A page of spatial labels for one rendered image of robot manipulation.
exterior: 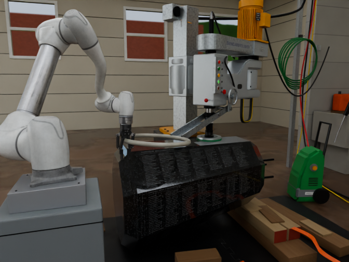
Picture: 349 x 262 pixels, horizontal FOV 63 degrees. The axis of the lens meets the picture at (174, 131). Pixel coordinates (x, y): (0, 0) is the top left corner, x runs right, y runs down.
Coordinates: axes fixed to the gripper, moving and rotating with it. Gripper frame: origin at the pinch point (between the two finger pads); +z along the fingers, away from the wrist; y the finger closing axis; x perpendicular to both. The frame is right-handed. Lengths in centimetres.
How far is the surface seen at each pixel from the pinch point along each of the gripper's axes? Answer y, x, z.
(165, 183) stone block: 26.2, -10.3, 20.4
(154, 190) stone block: 17.2, -11.0, 24.1
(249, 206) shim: 114, -11, 54
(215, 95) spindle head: 79, 4, -41
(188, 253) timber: 37, -27, 67
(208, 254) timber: 48, -35, 67
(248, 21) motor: 135, 27, -113
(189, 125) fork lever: 64, 16, -16
